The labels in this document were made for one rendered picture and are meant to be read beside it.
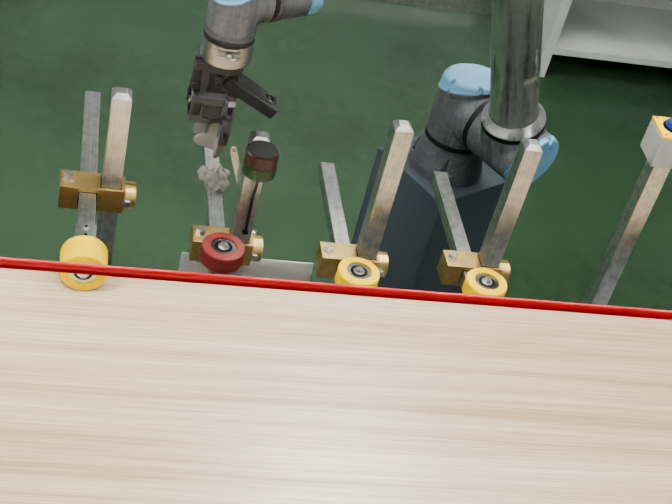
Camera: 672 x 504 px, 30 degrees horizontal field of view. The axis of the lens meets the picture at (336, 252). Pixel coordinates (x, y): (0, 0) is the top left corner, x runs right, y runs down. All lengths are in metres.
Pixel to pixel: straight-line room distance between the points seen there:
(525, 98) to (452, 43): 2.21
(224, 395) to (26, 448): 0.33
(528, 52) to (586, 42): 2.33
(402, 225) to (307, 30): 1.80
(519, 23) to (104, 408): 1.24
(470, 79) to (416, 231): 0.41
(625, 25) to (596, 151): 0.81
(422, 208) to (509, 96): 0.44
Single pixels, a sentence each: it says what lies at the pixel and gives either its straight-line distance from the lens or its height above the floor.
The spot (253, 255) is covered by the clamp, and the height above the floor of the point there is 0.85.
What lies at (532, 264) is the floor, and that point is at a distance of 4.01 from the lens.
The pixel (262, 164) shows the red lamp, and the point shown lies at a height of 1.10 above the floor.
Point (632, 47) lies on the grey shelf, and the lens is 5.16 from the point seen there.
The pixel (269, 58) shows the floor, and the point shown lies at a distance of 4.64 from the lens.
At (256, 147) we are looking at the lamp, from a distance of 2.20.
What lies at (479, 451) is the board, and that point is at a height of 0.90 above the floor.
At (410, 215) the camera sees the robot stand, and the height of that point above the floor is 0.50.
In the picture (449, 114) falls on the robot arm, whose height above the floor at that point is 0.79.
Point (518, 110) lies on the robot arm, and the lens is 2.87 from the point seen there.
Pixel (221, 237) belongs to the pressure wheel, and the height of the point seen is 0.91.
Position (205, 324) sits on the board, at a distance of 2.14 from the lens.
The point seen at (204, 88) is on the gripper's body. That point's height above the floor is 1.15.
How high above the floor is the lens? 2.36
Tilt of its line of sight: 38 degrees down
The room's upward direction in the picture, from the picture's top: 15 degrees clockwise
